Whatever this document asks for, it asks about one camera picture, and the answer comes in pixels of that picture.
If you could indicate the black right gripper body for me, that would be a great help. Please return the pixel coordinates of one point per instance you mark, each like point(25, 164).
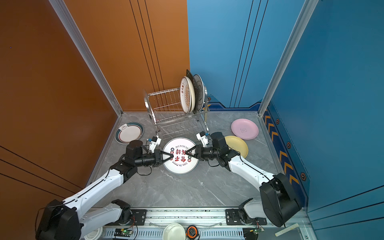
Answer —
point(206, 153)

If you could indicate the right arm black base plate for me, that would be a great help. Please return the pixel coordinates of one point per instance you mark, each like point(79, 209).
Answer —
point(232, 216)

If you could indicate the white plate orange sunburst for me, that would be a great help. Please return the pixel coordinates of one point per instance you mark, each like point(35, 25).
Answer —
point(184, 95)

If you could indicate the black square floral plate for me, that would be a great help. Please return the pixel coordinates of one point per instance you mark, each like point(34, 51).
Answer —
point(191, 77)

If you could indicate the green circuit board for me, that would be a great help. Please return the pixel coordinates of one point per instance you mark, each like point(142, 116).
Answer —
point(123, 233)

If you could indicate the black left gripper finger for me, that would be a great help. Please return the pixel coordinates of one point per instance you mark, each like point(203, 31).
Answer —
point(166, 155)
point(166, 158)

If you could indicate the white plate red characters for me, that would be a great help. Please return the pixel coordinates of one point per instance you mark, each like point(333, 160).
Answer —
point(180, 164)

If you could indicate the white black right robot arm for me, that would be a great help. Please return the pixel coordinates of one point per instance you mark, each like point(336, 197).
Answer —
point(279, 201)

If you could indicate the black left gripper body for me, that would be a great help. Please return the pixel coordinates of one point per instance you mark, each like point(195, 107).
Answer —
point(152, 159)

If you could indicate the white plate green maroon rim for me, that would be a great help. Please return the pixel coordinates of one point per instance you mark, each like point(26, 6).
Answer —
point(129, 132)

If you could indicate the white round lid with label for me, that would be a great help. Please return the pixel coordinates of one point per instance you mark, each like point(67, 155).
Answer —
point(95, 235)

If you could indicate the silver wire dish rack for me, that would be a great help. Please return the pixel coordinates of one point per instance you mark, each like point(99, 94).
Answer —
point(170, 121)

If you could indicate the aluminium frame rail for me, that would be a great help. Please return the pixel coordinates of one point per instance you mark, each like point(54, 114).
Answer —
point(212, 225)

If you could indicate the cream beige round plate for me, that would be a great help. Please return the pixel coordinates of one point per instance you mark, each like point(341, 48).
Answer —
point(191, 94)

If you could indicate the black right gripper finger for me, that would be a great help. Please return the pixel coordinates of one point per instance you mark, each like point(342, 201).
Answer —
point(190, 156)
point(191, 151)

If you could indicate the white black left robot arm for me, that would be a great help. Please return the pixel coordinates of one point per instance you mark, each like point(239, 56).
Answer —
point(71, 219)

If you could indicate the white round bowl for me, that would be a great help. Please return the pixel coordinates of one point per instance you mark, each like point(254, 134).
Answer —
point(174, 231)

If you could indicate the orange black tape measure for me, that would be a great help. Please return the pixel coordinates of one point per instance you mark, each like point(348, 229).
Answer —
point(192, 233)

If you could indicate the small circuit board with wires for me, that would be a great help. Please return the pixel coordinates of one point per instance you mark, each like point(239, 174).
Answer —
point(252, 233)

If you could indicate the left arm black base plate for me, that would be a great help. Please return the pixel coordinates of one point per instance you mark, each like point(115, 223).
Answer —
point(135, 217)

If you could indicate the pink round plate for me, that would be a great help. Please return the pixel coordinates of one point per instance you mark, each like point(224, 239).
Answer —
point(245, 129)

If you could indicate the cream flat stick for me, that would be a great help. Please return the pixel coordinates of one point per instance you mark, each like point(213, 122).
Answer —
point(290, 228)

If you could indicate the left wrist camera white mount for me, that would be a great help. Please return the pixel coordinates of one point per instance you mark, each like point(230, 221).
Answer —
point(153, 143)

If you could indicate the yellow round plate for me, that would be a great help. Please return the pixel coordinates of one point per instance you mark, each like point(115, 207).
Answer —
point(237, 144)

